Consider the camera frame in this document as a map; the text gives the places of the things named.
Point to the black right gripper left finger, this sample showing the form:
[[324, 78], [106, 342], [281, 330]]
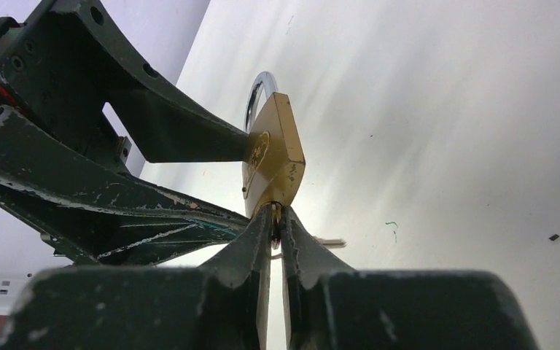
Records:
[[221, 304]]

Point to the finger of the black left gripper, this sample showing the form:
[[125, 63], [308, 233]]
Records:
[[70, 60], [95, 216]]

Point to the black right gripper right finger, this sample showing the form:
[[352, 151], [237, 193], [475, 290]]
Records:
[[331, 305]]

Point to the silver key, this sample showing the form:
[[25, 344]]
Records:
[[276, 232]]

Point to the large brass padlock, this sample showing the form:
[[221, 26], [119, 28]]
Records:
[[274, 162]]

